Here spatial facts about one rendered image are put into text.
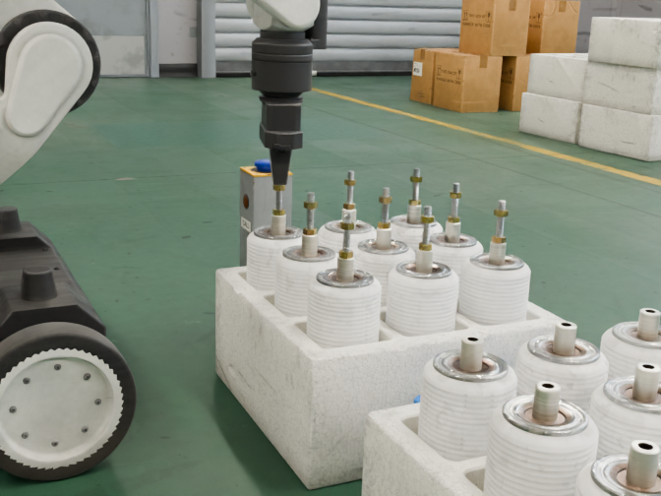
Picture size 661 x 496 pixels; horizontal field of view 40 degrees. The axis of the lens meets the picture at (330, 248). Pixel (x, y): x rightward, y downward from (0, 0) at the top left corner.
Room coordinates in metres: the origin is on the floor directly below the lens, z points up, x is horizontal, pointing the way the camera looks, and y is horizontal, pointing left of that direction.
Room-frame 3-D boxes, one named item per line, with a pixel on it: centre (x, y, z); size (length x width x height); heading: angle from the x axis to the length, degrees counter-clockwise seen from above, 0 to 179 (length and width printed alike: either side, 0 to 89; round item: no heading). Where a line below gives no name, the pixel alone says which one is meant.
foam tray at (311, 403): (1.27, -0.08, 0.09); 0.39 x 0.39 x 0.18; 25
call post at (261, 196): (1.50, 0.11, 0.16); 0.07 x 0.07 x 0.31; 25
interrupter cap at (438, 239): (1.32, -0.18, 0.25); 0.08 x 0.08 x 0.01
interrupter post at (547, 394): (0.74, -0.20, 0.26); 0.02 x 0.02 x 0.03
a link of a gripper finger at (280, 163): (1.32, 0.08, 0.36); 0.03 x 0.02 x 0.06; 100
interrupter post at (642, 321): (0.95, -0.36, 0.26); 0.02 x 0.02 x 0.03
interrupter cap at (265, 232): (1.33, 0.08, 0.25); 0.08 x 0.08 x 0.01
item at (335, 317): (1.11, -0.02, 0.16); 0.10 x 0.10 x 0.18
